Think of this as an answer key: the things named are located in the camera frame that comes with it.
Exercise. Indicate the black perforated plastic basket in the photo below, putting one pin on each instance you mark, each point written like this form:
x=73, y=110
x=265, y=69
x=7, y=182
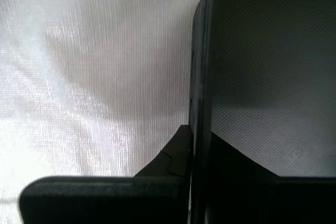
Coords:
x=200, y=77

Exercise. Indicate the grey white tablecloth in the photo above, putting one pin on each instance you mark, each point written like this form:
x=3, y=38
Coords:
x=78, y=77

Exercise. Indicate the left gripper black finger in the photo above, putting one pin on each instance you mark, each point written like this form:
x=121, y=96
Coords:
x=262, y=200
x=105, y=200

